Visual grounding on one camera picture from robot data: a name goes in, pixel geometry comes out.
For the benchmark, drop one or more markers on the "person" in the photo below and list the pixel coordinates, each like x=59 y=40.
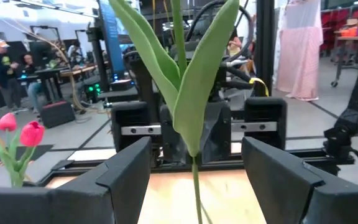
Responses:
x=235 y=46
x=31 y=74
x=3 y=68
x=73 y=51

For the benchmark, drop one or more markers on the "green lit computer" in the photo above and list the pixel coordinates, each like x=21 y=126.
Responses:
x=92 y=91

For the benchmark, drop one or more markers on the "black tulip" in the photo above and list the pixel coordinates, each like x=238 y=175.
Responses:
x=194 y=93

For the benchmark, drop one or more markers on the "black floor box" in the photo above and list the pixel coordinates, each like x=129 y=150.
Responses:
x=57 y=115

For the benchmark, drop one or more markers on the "pink hanging cloth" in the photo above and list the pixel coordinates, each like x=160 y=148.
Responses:
x=300 y=56

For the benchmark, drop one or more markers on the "hazard striped black mat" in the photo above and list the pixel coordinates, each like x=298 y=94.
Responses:
x=42 y=151

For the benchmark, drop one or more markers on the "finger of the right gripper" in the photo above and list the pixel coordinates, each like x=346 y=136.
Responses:
x=266 y=110
x=129 y=113

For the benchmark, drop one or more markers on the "black desk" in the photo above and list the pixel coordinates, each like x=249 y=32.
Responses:
x=47 y=73

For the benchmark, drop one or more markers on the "white printed sheet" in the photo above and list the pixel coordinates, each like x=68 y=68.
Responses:
x=92 y=154

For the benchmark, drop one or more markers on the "black stand post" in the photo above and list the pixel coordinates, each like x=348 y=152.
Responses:
x=99 y=62

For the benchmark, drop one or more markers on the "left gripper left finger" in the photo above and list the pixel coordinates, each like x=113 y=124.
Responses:
x=104 y=199

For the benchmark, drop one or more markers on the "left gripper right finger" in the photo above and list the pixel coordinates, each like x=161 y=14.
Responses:
x=291 y=199

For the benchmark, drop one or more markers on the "black computer case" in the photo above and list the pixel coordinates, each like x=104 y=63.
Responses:
x=120 y=93

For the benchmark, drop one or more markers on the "table with orange items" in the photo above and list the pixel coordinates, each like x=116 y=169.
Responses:
x=353 y=37

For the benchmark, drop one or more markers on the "red tulip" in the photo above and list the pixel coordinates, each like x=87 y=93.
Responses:
x=7 y=122
x=32 y=133

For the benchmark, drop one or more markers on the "blue banner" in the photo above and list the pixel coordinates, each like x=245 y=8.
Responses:
x=112 y=37

